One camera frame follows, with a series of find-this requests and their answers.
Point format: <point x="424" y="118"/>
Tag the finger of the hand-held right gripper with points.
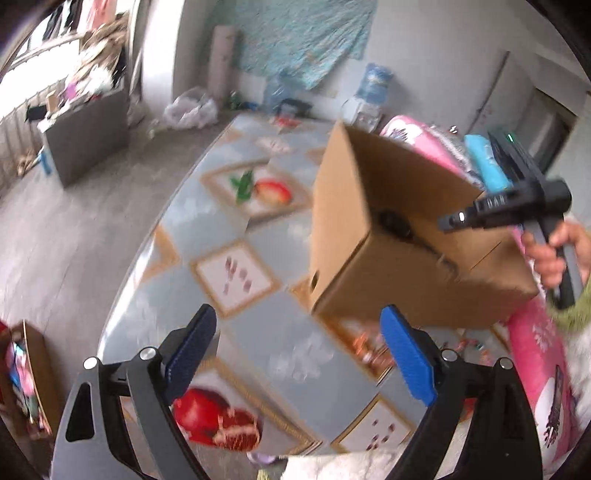
<point x="461" y="219"/>

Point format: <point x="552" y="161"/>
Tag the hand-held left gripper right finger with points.
<point x="408" y="355"/>

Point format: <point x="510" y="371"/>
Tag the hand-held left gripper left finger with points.
<point x="191" y="350"/>

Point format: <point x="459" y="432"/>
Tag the black wristwatch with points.
<point x="392" y="221"/>

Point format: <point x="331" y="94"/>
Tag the brown cardboard box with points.
<point x="360" y="286"/>

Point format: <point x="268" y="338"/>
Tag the person's right forearm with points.
<point x="575" y="314"/>

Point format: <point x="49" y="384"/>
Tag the person's right hand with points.
<point x="545" y="267"/>

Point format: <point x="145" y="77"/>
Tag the blue pillow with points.
<point x="485" y="161"/>

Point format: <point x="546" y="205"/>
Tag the fruit print table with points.
<point x="258" y="332"/>

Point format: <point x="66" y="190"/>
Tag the grey door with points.
<point x="498" y="97"/>

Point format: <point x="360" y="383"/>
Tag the pink printed blanket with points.
<point x="535" y="360"/>

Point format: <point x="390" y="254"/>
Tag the white fluffy robe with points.
<point x="323" y="470"/>

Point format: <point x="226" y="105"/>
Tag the open cardboard box with clutter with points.
<point x="41" y="369"/>

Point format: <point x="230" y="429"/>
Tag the blue water bottle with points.
<point x="375" y="85"/>

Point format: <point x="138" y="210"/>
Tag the black bin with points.
<point x="295" y="108"/>

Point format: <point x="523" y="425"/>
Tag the clear water jug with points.
<point x="277" y="94"/>

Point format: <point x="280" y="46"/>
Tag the grey cabinet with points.
<point x="87" y="138"/>

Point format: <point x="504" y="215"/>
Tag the small blue bottle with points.
<point x="46" y="161"/>

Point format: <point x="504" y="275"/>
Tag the white plastic bag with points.
<point x="191" y="110"/>

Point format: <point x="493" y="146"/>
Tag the beige sandals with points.
<point x="27" y="166"/>

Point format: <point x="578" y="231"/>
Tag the metal railing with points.
<point x="14" y="134"/>

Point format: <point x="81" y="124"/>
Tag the rolled pink mat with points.
<point x="221" y="64"/>

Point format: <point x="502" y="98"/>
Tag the pile of clutter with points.
<point x="97" y="60"/>

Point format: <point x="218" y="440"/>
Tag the pink hanging garment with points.
<point x="104" y="11"/>

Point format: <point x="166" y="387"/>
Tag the dark hanging jacket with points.
<point x="60" y="18"/>

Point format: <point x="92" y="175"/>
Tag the teal floral wall cloth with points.
<point x="295" y="37"/>

